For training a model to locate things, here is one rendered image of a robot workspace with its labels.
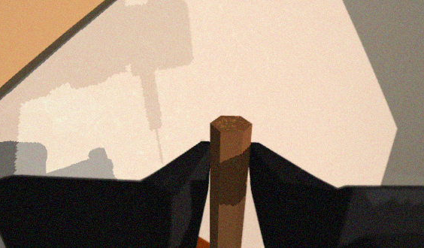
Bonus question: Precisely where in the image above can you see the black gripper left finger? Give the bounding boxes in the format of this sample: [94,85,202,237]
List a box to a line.
[0,141,210,248]

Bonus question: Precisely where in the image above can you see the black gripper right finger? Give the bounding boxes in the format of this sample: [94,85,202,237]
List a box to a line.
[249,142,424,248]

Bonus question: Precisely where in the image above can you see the brown wooden hexagonal handle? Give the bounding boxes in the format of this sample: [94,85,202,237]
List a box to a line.
[210,116,253,248]

